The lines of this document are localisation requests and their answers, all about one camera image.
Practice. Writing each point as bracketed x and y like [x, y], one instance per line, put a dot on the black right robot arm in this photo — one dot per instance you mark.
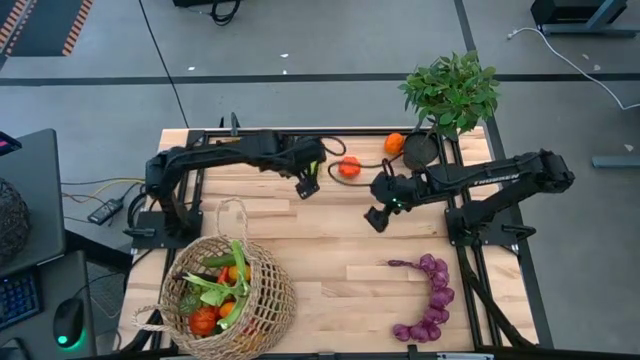
[480, 177]

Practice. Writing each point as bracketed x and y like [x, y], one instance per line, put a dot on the black keyboard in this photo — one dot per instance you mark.
[17, 300]

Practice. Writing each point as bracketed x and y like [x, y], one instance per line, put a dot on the black computer monitor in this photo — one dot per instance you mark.
[7, 145]

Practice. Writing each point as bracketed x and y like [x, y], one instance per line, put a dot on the woven straw basket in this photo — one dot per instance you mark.
[272, 300]

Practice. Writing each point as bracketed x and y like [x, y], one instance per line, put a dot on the purple onion braid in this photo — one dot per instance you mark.
[440, 300]

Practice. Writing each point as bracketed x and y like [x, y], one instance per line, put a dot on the yellow lemon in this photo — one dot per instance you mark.
[240, 273]

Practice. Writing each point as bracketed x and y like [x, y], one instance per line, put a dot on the yellow orange oval fruit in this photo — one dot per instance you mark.
[227, 309]

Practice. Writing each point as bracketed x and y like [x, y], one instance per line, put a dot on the green leafy plant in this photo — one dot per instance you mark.
[450, 95]

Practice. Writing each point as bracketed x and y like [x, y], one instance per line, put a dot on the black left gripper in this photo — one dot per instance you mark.
[307, 188]

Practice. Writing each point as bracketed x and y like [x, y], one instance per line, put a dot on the white green leek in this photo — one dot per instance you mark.
[241, 270]

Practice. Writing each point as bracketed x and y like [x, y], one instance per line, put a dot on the dark grey desk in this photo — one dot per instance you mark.
[35, 200]

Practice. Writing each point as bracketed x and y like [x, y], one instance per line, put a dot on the red orange crinkled tomato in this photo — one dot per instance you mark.
[349, 166]
[202, 321]

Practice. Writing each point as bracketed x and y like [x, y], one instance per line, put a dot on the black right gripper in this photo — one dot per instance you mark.
[378, 220]

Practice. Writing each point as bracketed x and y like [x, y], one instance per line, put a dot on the black computer mouse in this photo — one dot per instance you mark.
[67, 322]

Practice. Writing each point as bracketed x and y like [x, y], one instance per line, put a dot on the black hazard striped mat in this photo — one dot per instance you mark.
[40, 25]

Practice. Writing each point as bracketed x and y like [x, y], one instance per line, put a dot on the black power adapter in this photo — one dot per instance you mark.
[105, 212]

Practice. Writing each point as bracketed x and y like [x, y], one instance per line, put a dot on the black equipment stand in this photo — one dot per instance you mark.
[575, 12]

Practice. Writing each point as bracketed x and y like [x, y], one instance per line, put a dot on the long green cucumber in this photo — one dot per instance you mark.
[217, 261]

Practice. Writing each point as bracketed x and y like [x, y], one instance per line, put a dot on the black plant pot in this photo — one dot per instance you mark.
[420, 147]

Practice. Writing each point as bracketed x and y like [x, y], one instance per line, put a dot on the round orange fruit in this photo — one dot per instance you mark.
[394, 143]

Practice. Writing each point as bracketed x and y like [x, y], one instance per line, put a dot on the grey stand foot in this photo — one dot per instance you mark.
[617, 161]

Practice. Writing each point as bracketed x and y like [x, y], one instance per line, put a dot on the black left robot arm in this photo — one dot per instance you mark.
[215, 154]

